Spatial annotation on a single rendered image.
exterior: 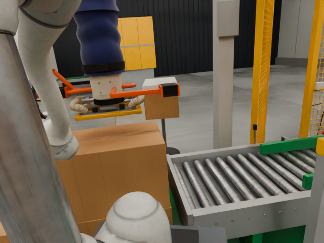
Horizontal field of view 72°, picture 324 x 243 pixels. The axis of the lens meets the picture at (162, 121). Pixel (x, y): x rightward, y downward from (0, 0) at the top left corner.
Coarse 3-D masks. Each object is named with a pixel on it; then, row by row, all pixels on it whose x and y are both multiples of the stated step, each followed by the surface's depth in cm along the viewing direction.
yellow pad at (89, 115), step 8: (120, 104) 118; (80, 112) 121; (88, 112) 118; (96, 112) 116; (104, 112) 115; (112, 112) 115; (120, 112) 115; (128, 112) 115; (136, 112) 116; (80, 120) 113
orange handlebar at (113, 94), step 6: (126, 84) 123; (132, 84) 123; (72, 90) 119; (78, 90) 120; (84, 90) 120; (90, 90) 120; (114, 90) 107; (138, 90) 102; (144, 90) 101; (150, 90) 101; (156, 90) 101; (114, 96) 99; (120, 96) 100; (126, 96) 100
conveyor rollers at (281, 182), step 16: (208, 160) 176; (240, 160) 176; (256, 160) 171; (272, 160) 169; (304, 160) 170; (192, 176) 156; (208, 176) 155; (256, 176) 154; (272, 176) 151; (288, 176) 149; (256, 192) 139; (272, 192) 137; (288, 192) 137; (192, 208) 126
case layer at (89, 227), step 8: (168, 208) 128; (168, 216) 130; (0, 224) 126; (80, 224) 123; (88, 224) 123; (96, 224) 124; (0, 232) 120; (80, 232) 124; (88, 232) 125; (0, 240) 118; (8, 240) 119
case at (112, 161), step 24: (96, 144) 122; (120, 144) 119; (144, 144) 117; (72, 168) 113; (96, 168) 115; (120, 168) 117; (144, 168) 119; (72, 192) 117; (96, 192) 119; (120, 192) 121; (168, 192) 125; (96, 216) 123
